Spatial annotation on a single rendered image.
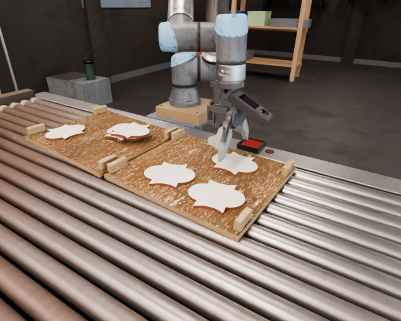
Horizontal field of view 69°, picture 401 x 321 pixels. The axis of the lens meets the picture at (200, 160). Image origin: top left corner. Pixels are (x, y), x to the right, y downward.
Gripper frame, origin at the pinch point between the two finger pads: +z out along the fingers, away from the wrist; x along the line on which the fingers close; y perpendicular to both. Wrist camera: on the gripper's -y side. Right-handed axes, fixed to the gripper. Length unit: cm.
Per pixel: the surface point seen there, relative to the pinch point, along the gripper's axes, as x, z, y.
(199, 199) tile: 20.7, 3.0, -1.8
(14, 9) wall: -148, -47, 406
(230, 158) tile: -1.0, 2.7, 2.0
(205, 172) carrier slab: 8.9, 3.5, 4.5
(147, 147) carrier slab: 6.4, 2.3, 28.2
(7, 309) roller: 59, 5, 9
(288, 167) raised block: -2.7, 1.6, -14.5
